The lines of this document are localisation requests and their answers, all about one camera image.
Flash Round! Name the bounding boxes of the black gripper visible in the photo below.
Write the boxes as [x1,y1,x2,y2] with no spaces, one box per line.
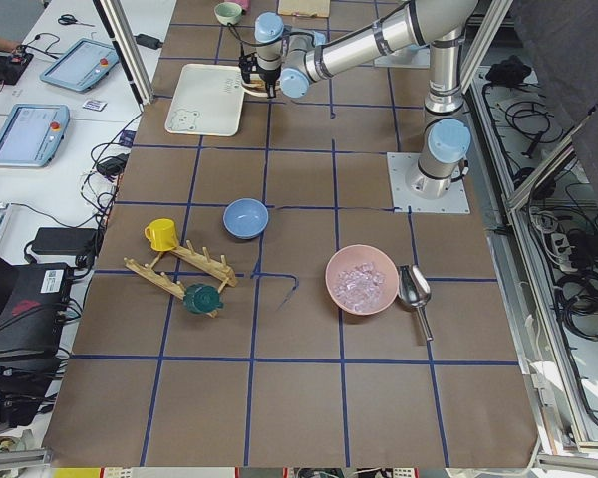
[258,67,279,99]

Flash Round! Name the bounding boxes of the white round plate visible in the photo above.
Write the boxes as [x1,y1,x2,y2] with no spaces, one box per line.
[241,74,280,99]

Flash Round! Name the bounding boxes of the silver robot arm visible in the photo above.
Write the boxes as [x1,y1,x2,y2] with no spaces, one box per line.
[239,1,476,200]

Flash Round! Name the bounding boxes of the cream bear serving tray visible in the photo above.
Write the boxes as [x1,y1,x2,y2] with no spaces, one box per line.
[164,64,245,136]

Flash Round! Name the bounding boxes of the light green bowl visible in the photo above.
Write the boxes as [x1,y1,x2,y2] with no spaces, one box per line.
[214,1,243,26]

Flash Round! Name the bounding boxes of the wooden cutting board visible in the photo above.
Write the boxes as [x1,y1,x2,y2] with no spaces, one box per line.
[277,0,331,18]

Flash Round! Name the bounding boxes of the small black adapter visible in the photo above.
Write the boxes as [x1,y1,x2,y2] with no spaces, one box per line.
[135,34,163,50]

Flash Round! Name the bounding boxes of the blue bowl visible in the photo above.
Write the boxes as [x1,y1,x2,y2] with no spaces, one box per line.
[223,198,269,239]

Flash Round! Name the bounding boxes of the yellow mug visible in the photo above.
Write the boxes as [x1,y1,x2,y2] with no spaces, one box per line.
[144,218,179,252]

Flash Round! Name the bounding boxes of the wooden mug rack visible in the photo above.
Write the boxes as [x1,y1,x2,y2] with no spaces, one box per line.
[124,240,238,300]

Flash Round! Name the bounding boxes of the far teach pendant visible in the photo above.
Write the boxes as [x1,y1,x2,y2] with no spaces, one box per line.
[40,38,119,92]

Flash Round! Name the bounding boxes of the teach pendant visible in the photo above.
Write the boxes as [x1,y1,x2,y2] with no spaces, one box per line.
[40,38,119,92]
[0,104,70,168]

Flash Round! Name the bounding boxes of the pink bowl with ice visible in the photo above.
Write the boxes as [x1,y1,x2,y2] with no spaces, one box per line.
[325,244,399,316]

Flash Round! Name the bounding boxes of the black scissors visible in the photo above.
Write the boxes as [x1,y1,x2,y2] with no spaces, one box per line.
[57,14,93,27]

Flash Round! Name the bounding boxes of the dark green mug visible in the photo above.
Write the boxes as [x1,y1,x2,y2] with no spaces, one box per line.
[182,284,223,316]

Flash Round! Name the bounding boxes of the near teach pendant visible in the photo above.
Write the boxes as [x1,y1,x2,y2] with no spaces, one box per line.
[0,104,70,168]

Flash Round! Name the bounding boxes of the metal scoop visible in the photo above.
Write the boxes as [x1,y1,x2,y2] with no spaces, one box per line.
[398,264,434,342]

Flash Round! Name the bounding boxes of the black power adapter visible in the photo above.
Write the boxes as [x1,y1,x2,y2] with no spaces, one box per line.
[31,227,96,256]

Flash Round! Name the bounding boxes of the black laptop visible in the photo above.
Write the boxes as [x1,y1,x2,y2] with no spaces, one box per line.
[0,257,73,362]

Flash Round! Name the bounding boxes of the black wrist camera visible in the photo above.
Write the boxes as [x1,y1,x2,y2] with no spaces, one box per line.
[238,52,257,84]

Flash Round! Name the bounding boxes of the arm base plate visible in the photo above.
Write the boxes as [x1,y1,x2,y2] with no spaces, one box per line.
[374,45,430,69]
[387,152,470,214]

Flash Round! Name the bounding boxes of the aluminium frame post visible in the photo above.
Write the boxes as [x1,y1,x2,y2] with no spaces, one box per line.
[93,0,153,106]

